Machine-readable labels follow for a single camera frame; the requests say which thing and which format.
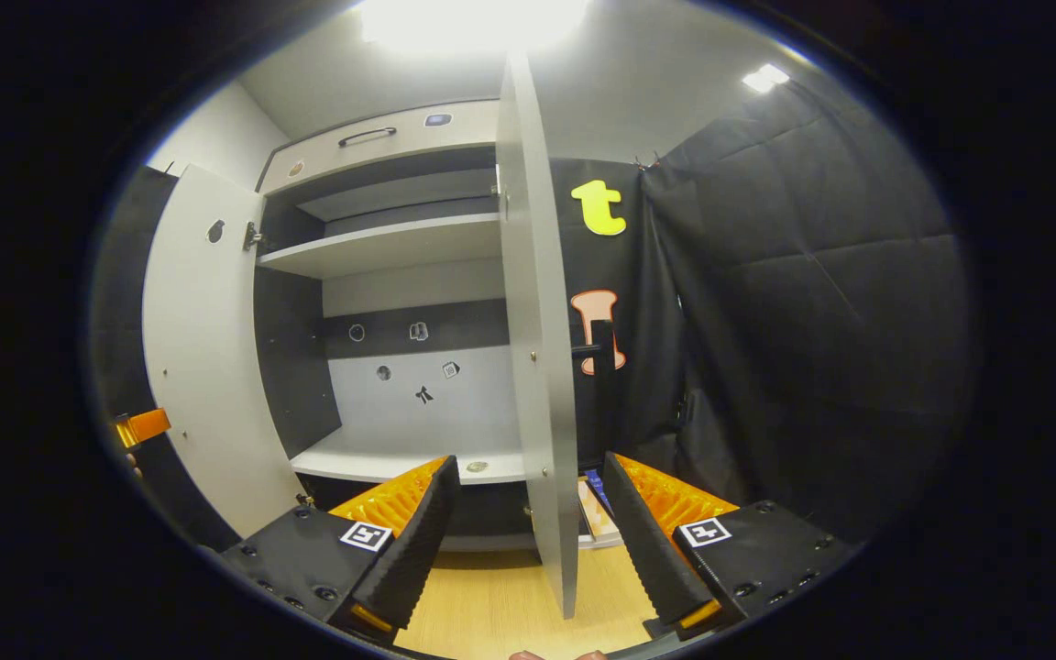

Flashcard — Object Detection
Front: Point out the silver drawer handle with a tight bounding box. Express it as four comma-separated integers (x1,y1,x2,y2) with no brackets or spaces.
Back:
337,126,398,149

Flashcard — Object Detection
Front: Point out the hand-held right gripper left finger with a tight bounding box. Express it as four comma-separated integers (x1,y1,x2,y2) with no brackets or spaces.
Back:
216,456,462,645

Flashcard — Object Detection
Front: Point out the large ceiling light panel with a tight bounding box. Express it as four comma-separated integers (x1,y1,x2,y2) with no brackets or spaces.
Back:
358,0,593,51

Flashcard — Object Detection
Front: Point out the grey cabinet shelf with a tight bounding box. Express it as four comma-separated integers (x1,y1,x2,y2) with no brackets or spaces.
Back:
256,213,503,281

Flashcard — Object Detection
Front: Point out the white orange book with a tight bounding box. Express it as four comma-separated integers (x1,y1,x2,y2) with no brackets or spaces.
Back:
577,477,625,551

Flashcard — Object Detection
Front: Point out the grey cabinet door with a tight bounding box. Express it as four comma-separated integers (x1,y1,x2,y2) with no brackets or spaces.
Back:
141,163,309,540
494,50,581,620

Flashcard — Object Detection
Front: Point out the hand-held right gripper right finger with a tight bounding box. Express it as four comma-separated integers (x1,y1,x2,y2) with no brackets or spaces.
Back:
601,452,862,643

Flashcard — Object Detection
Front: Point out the grey double-door shoe cabinet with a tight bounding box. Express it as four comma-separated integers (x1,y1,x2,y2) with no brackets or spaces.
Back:
253,99,534,553

